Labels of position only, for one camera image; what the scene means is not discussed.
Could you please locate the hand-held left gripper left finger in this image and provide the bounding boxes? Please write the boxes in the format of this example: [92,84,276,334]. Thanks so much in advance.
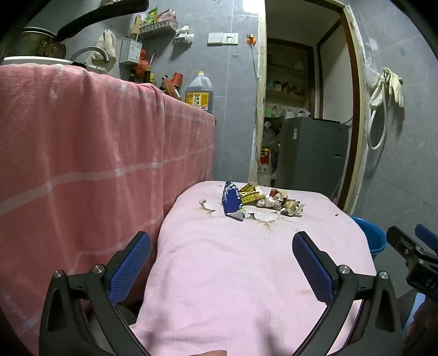
[39,231,152,356]

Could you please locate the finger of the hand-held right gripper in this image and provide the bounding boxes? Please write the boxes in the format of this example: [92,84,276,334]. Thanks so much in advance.
[387,225,427,269]
[415,224,438,255]

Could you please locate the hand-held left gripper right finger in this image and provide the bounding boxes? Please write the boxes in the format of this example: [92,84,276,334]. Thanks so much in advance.
[292,231,402,356]

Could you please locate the blue plastic basin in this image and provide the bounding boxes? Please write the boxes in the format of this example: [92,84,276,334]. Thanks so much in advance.
[349,215,388,259]

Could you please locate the brown paper cup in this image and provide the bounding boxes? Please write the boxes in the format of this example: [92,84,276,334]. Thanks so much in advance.
[281,199,306,217]

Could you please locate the white green wrapper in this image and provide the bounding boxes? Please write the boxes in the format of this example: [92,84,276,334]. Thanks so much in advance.
[257,197,283,210]

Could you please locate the yellow snack wrapper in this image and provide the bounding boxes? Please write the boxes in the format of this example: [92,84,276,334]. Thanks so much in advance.
[239,183,266,206]

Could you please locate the blue snack wrapper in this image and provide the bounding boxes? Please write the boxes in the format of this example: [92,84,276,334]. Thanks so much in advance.
[221,181,247,221]

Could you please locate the patch of white paper scraps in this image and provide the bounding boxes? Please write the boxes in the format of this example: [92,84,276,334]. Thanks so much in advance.
[198,199,284,225]

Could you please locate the light pink cloth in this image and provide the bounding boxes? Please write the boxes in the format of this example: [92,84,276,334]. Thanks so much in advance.
[130,181,377,356]

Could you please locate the white red bottle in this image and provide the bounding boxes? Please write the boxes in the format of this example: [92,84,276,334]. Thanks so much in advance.
[257,151,274,187]

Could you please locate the grey washing machine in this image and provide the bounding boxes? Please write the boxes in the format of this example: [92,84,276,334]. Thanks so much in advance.
[275,116,351,199]

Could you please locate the pink checked towel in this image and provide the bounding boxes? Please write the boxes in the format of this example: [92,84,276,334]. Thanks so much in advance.
[0,63,216,353]

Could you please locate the clear plastic bag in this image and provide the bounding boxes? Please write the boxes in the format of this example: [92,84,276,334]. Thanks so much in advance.
[262,118,284,151]

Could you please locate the cream rubber gloves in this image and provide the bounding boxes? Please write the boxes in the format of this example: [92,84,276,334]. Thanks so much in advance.
[370,67,404,109]

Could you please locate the wooden shelf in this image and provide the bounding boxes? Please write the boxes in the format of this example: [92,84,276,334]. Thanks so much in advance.
[265,38,315,110]

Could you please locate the brown sauce packet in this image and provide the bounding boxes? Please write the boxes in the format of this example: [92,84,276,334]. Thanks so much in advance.
[159,75,182,101]

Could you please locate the large cooking oil bottle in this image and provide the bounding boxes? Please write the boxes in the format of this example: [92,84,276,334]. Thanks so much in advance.
[185,71,213,113]

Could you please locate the red net bag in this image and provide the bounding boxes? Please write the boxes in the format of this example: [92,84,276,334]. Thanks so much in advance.
[133,50,151,77]

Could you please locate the metal utensil holder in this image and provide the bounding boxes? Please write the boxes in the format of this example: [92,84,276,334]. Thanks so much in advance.
[119,38,142,64]

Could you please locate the metal faucet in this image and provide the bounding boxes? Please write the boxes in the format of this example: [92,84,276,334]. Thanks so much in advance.
[69,46,111,64]

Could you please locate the beige hanging cloth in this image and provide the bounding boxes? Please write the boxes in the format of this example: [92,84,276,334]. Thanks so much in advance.
[85,29,117,74]

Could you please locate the white rag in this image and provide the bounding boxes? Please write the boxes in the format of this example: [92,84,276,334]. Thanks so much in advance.
[174,25,195,43]

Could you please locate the wooden spatula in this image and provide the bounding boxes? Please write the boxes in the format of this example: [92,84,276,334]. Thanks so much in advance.
[132,15,144,43]

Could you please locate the metal pot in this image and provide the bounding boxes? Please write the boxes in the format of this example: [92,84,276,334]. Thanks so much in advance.
[12,29,67,59]

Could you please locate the white hose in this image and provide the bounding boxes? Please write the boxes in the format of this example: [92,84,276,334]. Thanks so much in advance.
[367,73,389,150]

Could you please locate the wooden door frame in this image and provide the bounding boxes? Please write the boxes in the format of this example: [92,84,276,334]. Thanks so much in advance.
[252,0,368,214]

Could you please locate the white wall rack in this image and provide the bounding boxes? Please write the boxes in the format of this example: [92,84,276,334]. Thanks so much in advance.
[139,7,179,39]

